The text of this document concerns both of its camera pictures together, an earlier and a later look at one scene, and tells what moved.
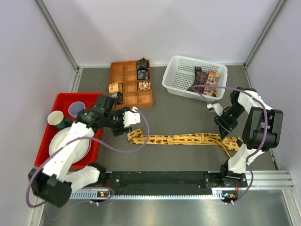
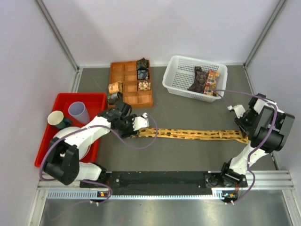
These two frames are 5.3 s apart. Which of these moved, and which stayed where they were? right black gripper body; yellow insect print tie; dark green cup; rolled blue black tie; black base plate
Moved: right black gripper body; yellow insect print tie
Stayed: dark green cup; black base plate; rolled blue black tie
